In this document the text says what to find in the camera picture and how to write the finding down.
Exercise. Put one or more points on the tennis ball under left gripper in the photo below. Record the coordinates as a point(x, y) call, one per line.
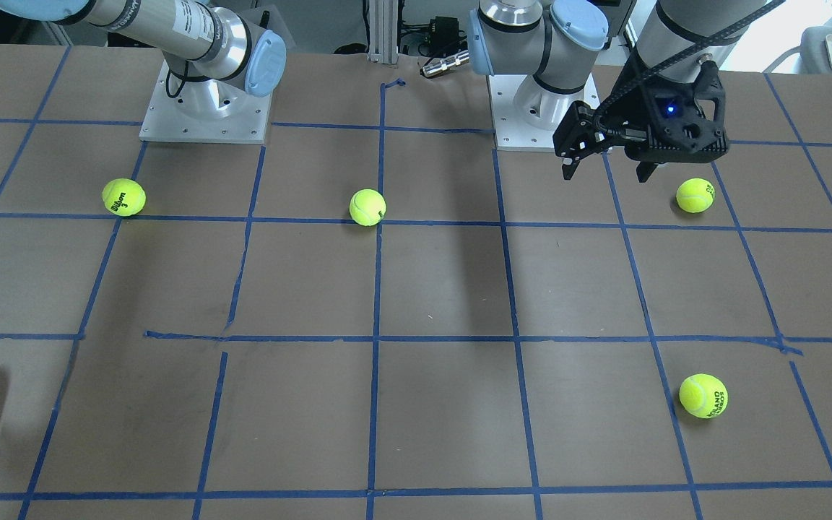
point(695, 196)

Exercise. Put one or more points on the centre tennis ball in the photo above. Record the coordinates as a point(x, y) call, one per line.
point(703, 396)

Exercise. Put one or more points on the far tennis ball near edge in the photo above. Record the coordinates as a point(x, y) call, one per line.
point(123, 197)

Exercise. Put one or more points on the metal cylinder connector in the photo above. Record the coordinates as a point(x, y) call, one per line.
point(438, 66)

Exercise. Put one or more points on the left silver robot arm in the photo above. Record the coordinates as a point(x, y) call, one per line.
point(557, 43)

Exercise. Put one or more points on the aluminium frame post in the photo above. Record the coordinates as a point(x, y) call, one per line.
point(383, 30)

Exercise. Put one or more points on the tennis ball near base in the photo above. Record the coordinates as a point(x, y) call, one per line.
point(367, 207)

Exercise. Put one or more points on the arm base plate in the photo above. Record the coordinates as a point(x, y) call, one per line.
point(510, 115)
point(209, 112)

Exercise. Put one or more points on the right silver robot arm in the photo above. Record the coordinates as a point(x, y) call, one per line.
point(216, 43)

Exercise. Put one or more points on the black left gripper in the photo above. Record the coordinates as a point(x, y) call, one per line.
point(639, 110)

